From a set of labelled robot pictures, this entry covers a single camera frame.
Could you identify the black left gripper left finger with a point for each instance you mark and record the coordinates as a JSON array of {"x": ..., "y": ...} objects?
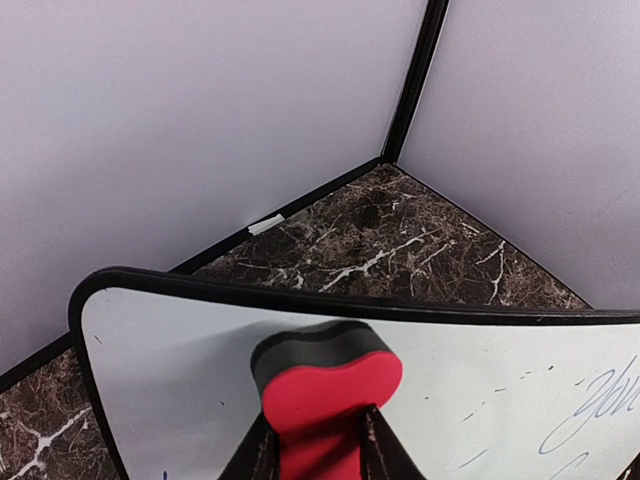
[{"x": 256, "y": 457}]

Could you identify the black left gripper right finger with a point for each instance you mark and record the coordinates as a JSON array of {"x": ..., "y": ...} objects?
[{"x": 382, "y": 456}]

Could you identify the red bone-shaped eraser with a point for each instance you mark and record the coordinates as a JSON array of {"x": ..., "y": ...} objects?
[{"x": 315, "y": 383}]

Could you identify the white whiteboard black frame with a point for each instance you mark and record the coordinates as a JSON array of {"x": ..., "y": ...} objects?
[{"x": 487, "y": 393}]

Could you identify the black right corner post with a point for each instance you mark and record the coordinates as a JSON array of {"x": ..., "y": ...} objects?
[{"x": 421, "y": 59}]

